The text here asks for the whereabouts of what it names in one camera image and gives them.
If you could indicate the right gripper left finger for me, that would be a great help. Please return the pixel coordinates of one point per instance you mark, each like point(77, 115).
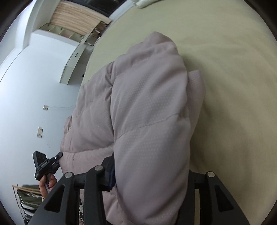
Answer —
point(62, 204)

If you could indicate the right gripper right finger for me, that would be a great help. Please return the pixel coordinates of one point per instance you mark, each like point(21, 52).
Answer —
point(217, 206)

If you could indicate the mauve quilted down jacket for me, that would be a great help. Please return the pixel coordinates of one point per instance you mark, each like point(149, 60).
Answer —
point(142, 109)

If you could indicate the left hand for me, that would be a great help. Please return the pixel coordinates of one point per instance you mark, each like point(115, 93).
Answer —
point(46, 184)

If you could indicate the olive green bed sheet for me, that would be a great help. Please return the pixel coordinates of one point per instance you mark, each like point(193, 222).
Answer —
point(235, 52)

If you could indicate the white folded duvet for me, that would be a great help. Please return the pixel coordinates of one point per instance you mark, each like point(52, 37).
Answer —
point(144, 3)

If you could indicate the beige wall switch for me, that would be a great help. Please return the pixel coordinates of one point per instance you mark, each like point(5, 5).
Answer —
point(40, 132)

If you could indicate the white wall socket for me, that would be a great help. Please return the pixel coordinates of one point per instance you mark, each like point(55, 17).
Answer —
point(45, 107)

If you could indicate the white wall desk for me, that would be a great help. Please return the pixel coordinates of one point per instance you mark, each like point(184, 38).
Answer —
point(80, 54)

